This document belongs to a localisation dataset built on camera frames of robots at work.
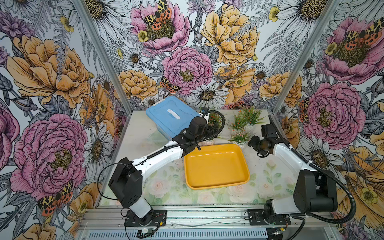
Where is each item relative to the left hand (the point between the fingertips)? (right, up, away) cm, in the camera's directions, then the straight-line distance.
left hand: (209, 125), depth 81 cm
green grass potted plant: (+31, +6, +23) cm, 39 cm away
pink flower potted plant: (+18, -6, +8) cm, 21 cm away
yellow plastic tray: (+2, -25, +13) cm, 28 cm away
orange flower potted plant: (+21, +3, +17) cm, 27 cm away
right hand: (+25, -13, +9) cm, 30 cm away
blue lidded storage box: (-23, +7, +14) cm, 27 cm away
